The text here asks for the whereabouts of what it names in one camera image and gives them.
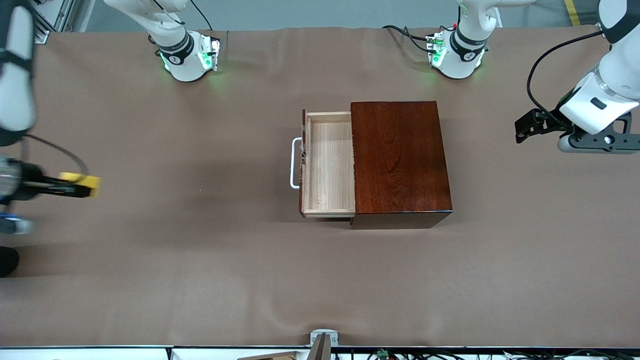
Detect dark wooden cabinet box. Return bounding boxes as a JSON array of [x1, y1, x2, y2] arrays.
[[350, 101, 454, 230]]

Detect thin black base cable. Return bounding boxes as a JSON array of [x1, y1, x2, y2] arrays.
[[187, 0, 212, 32]]

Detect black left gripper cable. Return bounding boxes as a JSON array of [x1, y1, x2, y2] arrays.
[[526, 30, 608, 126]]

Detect black round object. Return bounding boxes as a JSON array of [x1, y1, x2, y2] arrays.
[[0, 246, 20, 279]]

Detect yellow block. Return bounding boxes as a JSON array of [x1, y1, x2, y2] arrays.
[[59, 172, 101, 198]]

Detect yellow floor tape stripe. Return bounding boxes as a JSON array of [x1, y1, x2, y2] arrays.
[[564, 0, 583, 27]]

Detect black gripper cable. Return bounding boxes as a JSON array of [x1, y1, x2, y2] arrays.
[[22, 132, 91, 176], [526, 30, 608, 126]]

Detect brown table cloth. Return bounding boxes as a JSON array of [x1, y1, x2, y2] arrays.
[[0, 26, 640, 348]]

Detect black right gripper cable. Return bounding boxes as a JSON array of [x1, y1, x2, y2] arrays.
[[22, 132, 91, 176]]

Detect wooden drawer with white handle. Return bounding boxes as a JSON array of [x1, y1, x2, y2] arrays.
[[290, 109, 357, 219]]

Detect black arm base cables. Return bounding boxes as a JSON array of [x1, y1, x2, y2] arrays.
[[382, 24, 438, 55]]

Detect aluminium frame profile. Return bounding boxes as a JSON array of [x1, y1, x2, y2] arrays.
[[29, 0, 76, 45]]

